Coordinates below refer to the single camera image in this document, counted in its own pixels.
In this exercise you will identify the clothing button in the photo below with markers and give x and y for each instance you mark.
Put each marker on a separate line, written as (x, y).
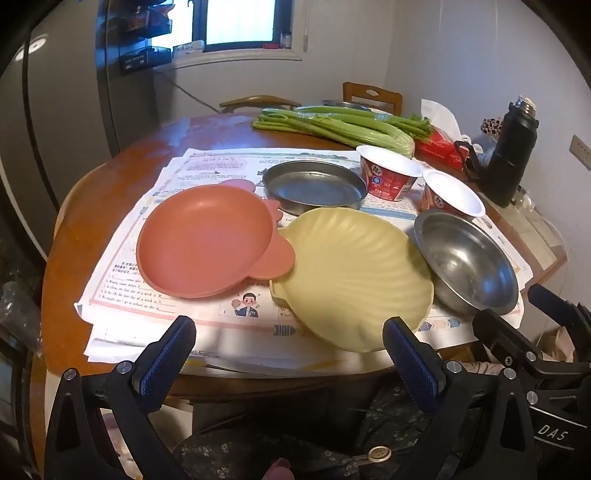
(379, 454)

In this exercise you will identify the beige paper sheet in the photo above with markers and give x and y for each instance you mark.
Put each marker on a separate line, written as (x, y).
(547, 249)

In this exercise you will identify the dark floral clothing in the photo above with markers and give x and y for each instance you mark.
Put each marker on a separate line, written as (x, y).
(258, 457)

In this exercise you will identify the celery bunch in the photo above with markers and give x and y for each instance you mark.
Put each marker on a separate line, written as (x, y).
(351, 127)

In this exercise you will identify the grey refrigerator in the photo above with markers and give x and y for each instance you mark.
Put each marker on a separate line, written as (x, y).
(69, 115)

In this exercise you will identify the slatted-back wooden chair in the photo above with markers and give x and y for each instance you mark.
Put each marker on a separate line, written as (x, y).
(369, 94)

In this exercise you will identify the pink plastic plate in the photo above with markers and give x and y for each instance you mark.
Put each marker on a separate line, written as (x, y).
(203, 240)

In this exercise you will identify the small bottle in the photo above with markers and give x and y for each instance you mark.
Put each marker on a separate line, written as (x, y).
(286, 39)

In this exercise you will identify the yellow shell-shaped plate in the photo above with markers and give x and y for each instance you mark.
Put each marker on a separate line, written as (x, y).
(351, 277)

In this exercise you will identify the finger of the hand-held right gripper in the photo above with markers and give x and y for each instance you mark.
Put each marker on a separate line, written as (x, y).
(501, 332)
(554, 304)

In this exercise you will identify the spotted cloth item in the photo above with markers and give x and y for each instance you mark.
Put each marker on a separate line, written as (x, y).
(491, 126)

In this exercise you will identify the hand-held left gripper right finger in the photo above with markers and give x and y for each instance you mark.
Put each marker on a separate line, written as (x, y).
(411, 364)

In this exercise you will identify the white paper packet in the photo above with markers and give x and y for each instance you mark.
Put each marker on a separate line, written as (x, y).
(189, 47)

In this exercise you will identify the clear plastic bag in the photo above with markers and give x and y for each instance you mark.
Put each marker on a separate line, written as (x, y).
(18, 314)

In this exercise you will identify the window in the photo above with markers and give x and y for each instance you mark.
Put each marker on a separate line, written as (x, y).
(240, 18)

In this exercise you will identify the shallow steel plate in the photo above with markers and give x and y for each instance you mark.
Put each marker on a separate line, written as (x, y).
(309, 184)

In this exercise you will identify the red tissue box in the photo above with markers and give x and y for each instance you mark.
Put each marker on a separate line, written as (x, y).
(438, 150)

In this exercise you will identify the black side rack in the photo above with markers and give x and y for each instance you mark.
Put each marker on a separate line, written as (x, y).
(138, 21)
(138, 58)

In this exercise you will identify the printed newspaper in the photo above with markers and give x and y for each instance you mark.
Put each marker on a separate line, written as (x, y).
(207, 161)

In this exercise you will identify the red paper noodle bowl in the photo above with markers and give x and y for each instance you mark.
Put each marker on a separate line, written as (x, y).
(452, 194)
(383, 182)

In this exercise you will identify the black thermos bottle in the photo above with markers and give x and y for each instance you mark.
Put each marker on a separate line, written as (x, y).
(508, 152)

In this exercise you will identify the wall outlet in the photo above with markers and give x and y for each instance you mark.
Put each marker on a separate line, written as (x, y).
(581, 150)

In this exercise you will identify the small steel bowl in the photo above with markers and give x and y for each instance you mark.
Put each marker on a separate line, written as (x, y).
(344, 102)

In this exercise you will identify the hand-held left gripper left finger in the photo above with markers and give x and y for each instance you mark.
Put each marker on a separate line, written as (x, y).
(168, 364)

